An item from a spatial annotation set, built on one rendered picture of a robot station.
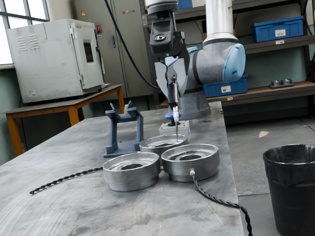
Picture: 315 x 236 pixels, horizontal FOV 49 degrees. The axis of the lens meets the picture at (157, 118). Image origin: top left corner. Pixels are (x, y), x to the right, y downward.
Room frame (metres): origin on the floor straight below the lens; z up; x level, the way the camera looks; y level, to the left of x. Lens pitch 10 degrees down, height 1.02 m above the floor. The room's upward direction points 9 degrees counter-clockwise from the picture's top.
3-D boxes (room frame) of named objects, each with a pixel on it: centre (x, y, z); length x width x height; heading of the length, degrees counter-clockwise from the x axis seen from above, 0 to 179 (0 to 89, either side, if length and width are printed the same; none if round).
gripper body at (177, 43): (0.85, -0.05, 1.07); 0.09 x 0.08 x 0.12; 167
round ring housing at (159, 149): (0.74, 0.00, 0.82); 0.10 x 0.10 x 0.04
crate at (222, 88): (4.25, -0.88, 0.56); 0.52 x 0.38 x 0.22; 77
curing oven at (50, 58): (3.20, 0.75, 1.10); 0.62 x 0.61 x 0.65; 170
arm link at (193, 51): (1.21, -0.12, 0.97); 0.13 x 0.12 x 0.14; 60
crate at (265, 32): (4.13, -1.52, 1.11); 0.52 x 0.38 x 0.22; 80
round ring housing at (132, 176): (0.62, 0.06, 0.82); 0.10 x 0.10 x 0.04
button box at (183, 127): (0.88, -0.04, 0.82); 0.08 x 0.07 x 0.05; 170
